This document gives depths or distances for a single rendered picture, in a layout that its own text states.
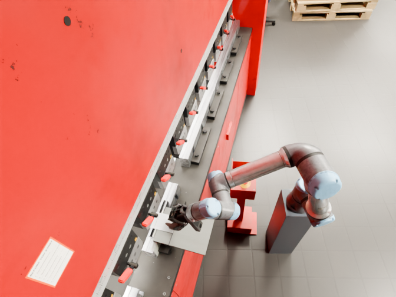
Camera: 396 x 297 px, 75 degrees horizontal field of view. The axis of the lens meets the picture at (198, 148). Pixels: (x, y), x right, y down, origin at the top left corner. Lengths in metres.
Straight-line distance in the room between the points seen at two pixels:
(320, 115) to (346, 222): 1.26
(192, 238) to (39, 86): 0.99
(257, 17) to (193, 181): 1.82
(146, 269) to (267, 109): 2.35
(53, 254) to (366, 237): 2.35
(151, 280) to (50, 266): 0.79
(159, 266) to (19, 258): 0.91
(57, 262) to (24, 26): 0.49
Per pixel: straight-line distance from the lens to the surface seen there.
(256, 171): 1.12
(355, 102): 3.59
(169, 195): 1.47
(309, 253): 2.43
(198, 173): 1.62
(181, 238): 1.33
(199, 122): 1.75
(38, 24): 0.56
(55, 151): 0.61
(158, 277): 1.43
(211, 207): 1.00
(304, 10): 4.90
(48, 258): 0.70
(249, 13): 2.84
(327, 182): 1.05
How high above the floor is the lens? 2.25
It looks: 53 degrees down
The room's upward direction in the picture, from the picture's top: 8 degrees counter-clockwise
